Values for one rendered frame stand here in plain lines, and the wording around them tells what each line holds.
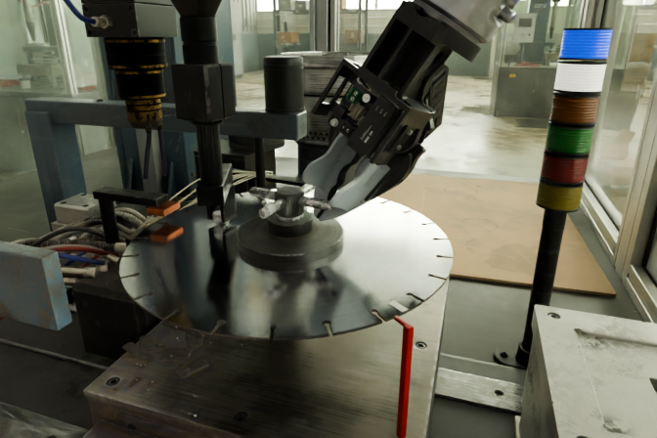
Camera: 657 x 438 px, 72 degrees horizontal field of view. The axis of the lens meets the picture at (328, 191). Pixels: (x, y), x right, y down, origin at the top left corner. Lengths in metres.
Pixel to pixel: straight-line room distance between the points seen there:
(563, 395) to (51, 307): 0.39
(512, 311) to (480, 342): 0.11
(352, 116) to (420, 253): 0.16
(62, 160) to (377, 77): 0.71
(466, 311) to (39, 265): 0.58
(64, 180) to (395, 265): 0.69
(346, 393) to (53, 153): 0.69
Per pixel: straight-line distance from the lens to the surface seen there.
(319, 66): 1.08
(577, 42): 0.53
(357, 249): 0.46
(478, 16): 0.37
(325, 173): 0.43
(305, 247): 0.44
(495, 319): 0.75
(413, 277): 0.41
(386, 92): 0.35
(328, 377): 0.46
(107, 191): 0.59
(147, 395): 0.47
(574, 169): 0.55
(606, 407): 0.41
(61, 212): 0.86
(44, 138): 0.95
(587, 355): 0.46
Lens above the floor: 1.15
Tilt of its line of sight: 19 degrees down
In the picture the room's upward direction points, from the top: straight up
